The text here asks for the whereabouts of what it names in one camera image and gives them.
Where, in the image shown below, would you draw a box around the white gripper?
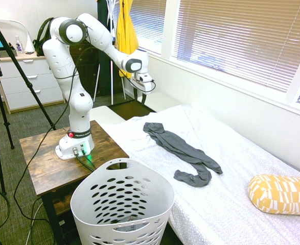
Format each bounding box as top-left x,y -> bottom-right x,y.
130,76 -> 156,106

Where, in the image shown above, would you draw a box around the dark grey garment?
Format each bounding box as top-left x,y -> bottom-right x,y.
143,121 -> 223,188

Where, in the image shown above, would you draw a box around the white perforated laundry basket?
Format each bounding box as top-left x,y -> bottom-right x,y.
70,158 -> 175,245

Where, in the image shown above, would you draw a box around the grey clothes in basket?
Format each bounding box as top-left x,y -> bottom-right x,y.
113,215 -> 150,233

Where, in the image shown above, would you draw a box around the white coat stand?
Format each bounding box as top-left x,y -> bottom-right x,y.
93,0 -> 127,106

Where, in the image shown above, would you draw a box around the dark hanging garment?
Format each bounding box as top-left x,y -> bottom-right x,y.
97,0 -> 116,98

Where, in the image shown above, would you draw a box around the dark wooden dresser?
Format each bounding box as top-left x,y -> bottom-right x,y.
69,40 -> 122,103

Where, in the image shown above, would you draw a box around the yellow hanging jacket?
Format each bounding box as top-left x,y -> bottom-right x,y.
116,0 -> 140,79

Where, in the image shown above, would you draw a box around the narrow white window blind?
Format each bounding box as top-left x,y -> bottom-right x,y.
112,0 -> 167,56

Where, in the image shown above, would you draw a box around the white drawer dresser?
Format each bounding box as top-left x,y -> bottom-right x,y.
0,54 -> 65,115

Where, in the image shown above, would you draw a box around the white dotted bed cover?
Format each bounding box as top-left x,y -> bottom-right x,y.
98,104 -> 300,245

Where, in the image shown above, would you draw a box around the dark green backpack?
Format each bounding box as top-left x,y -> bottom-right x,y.
32,17 -> 56,57

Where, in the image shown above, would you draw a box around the rustic wooden side table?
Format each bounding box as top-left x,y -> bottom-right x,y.
19,119 -> 130,245

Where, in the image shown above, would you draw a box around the wide white window blind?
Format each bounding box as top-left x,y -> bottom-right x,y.
171,0 -> 300,93

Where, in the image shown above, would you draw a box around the white desk lamp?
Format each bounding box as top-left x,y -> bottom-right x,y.
1,19 -> 36,55

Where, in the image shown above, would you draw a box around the clear plastic bottle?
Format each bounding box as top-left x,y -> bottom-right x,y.
14,35 -> 25,54

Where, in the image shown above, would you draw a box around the grey storage box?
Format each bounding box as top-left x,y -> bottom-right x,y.
0,48 -> 18,58

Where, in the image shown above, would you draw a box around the yellow white patterned pillow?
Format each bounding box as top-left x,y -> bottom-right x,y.
247,174 -> 300,216

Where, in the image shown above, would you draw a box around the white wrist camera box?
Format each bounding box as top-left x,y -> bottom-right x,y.
135,72 -> 152,83

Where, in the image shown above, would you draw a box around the black base connector cables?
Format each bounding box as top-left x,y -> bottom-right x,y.
75,151 -> 97,171

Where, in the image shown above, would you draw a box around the long black arm cable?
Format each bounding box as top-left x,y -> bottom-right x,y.
13,45 -> 99,245

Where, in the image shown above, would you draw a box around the black camera tripod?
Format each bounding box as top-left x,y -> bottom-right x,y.
0,7 -> 57,196

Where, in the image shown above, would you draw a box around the white floor cable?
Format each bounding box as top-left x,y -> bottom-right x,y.
24,201 -> 43,245

